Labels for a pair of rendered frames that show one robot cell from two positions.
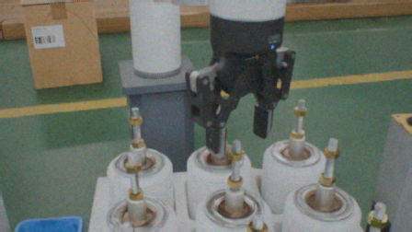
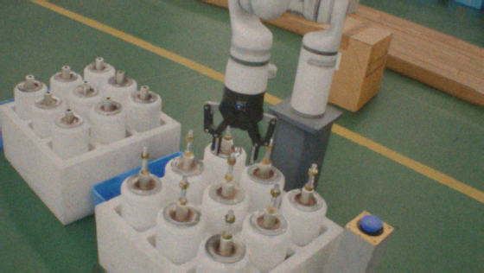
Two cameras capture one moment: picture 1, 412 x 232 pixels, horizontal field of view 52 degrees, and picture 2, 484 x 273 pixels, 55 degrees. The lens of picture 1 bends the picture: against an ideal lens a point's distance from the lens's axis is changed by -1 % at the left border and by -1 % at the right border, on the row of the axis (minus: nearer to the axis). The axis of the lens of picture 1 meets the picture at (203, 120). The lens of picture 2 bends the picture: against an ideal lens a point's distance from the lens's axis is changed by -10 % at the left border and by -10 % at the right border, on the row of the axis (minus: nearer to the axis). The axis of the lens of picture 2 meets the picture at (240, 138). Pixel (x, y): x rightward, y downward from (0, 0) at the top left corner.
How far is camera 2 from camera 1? 0.72 m
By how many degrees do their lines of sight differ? 40
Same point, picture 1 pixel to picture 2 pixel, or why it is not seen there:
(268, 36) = (236, 99)
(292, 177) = (285, 208)
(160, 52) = (302, 98)
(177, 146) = (291, 168)
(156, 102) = (287, 129)
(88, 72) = (347, 98)
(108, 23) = (417, 71)
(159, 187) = (221, 167)
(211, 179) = (244, 180)
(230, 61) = (225, 104)
